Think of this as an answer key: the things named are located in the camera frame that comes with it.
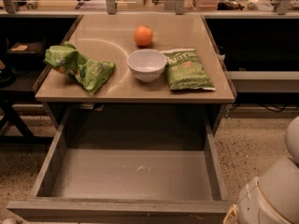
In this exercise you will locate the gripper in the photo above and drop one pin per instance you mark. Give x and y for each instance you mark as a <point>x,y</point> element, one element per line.
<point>251,199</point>

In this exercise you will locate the grey top drawer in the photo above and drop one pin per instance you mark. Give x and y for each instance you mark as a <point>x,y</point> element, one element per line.
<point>130,164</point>

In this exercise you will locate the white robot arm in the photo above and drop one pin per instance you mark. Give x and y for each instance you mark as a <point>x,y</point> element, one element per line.
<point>273,197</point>

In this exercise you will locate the grey drawer cabinet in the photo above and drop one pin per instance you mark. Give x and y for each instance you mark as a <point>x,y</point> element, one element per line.
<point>111,38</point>

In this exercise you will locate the flat green chip bag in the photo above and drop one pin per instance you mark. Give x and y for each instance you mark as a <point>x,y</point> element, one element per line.
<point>184,71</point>

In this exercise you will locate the white bowl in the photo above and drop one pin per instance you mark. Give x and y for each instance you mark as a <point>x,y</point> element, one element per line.
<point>146,65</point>

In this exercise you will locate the crumpled green chip bag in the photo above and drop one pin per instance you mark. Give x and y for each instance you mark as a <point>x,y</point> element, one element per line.
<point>89,73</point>

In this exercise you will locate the orange fruit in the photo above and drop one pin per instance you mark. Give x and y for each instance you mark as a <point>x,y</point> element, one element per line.
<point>143,36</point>

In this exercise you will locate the black side table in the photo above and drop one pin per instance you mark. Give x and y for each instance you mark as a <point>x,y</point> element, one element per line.
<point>21,65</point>

